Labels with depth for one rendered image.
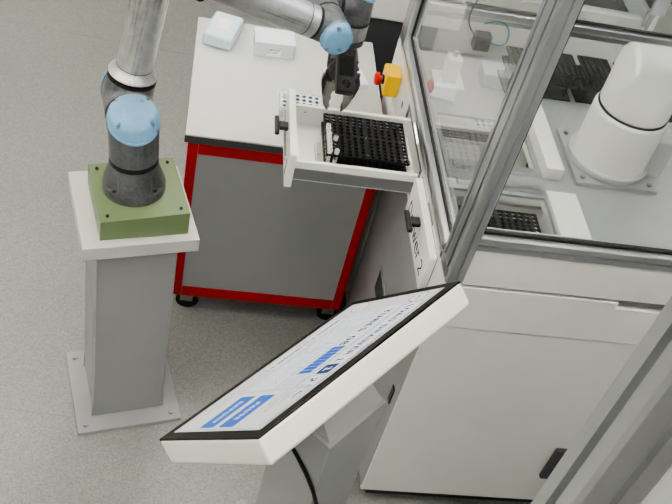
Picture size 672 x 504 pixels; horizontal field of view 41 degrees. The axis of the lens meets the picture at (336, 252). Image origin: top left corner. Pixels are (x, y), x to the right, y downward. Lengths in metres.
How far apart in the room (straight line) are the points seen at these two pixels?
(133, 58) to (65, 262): 1.21
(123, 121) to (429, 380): 0.97
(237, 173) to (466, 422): 0.95
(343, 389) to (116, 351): 1.21
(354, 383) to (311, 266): 1.46
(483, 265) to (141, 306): 0.93
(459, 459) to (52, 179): 1.83
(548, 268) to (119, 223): 0.99
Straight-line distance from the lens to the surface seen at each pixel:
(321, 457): 1.61
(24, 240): 3.29
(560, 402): 2.45
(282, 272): 2.91
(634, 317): 2.24
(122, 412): 2.80
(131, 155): 2.12
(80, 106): 3.88
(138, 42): 2.13
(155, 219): 2.19
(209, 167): 2.62
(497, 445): 2.58
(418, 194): 2.25
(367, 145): 2.39
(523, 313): 2.14
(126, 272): 2.33
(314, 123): 2.52
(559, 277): 2.07
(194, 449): 1.53
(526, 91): 1.71
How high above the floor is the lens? 2.32
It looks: 43 degrees down
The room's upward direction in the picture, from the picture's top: 16 degrees clockwise
